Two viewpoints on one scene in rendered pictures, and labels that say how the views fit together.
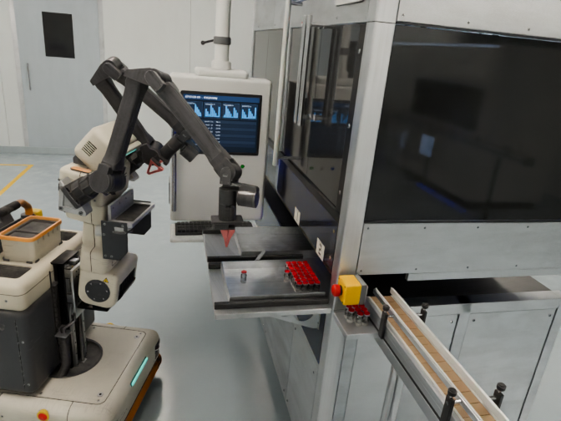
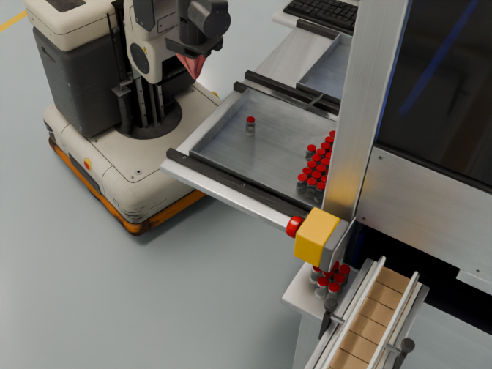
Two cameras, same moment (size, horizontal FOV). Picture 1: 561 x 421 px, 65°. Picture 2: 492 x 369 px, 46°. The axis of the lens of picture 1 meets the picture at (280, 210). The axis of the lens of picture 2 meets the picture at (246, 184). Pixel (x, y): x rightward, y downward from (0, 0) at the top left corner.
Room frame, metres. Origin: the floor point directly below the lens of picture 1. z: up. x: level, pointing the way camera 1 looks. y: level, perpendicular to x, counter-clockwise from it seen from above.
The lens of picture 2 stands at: (0.75, -0.59, 1.84)
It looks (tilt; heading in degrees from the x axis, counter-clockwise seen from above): 49 degrees down; 45
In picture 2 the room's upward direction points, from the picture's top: 1 degrees clockwise
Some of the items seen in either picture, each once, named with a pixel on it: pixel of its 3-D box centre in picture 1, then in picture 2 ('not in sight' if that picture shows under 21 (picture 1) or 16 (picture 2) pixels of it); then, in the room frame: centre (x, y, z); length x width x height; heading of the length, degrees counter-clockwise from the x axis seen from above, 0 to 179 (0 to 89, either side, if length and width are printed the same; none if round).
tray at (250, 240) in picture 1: (275, 241); (378, 83); (1.82, 0.01, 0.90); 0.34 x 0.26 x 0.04; 104
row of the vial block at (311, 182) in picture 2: (299, 276); (326, 165); (1.49, -0.09, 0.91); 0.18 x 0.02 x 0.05; 15
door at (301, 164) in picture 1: (299, 98); not in sight; (2.03, -0.04, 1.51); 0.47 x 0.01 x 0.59; 14
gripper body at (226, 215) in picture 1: (227, 213); (192, 28); (1.35, 0.17, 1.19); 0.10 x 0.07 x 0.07; 104
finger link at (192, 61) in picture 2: (223, 233); (190, 57); (1.35, 0.18, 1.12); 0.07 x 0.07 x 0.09; 14
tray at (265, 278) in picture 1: (270, 280); (282, 149); (1.46, 0.01, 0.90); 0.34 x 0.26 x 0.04; 105
